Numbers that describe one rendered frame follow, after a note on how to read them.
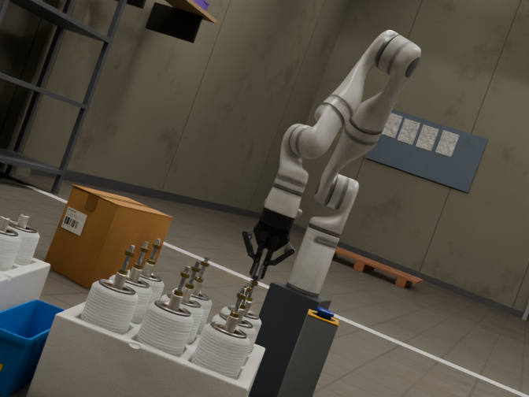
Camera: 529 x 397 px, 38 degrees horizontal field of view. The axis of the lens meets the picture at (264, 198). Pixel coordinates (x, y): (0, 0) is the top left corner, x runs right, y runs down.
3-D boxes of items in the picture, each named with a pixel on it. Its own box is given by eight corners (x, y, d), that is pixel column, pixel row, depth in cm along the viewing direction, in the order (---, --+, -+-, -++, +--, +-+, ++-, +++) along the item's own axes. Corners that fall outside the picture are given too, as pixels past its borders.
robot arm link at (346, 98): (316, 90, 171) (345, 111, 168) (390, 19, 179) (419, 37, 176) (316, 113, 180) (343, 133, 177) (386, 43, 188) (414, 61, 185)
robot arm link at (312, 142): (303, 144, 164) (345, 103, 168) (279, 137, 171) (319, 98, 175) (316, 168, 168) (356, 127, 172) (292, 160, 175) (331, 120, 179)
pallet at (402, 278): (423, 290, 800) (426, 280, 800) (412, 292, 725) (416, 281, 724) (320, 250, 839) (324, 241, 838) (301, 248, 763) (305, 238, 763)
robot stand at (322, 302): (249, 380, 216) (286, 281, 215) (294, 402, 211) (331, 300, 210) (231, 387, 203) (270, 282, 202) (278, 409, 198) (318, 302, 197)
